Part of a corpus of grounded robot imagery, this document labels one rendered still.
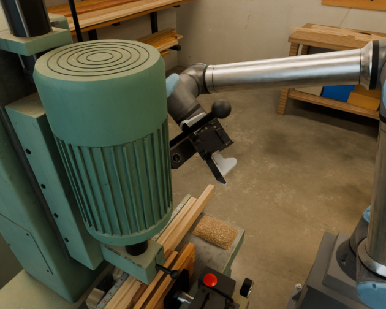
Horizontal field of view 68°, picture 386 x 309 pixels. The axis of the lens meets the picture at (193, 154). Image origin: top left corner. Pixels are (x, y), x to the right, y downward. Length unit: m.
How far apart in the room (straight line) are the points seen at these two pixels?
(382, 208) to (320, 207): 1.56
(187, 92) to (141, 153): 0.45
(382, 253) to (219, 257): 0.44
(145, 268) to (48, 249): 0.24
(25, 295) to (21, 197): 0.46
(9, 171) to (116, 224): 0.23
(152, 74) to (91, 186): 0.19
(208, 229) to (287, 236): 1.28
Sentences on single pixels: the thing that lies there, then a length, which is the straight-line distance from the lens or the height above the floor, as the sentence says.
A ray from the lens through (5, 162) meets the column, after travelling 0.61.
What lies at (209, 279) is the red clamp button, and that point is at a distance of 0.70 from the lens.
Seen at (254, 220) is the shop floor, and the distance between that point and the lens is 2.18.
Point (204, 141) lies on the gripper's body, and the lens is 0.66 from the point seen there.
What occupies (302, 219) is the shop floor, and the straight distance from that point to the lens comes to 2.28.
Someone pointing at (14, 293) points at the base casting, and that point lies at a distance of 1.08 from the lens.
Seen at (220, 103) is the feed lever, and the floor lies 1.41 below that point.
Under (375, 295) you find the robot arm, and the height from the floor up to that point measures 0.82.
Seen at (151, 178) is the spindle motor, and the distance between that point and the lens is 0.45.
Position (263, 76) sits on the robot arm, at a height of 1.32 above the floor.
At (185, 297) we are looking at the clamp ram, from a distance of 0.75.
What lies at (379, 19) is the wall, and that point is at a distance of 3.65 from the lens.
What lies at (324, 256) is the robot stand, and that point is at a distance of 1.41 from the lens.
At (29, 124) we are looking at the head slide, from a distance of 0.52.
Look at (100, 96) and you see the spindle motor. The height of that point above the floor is 1.49.
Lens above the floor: 1.64
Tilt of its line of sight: 37 degrees down
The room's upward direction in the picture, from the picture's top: straight up
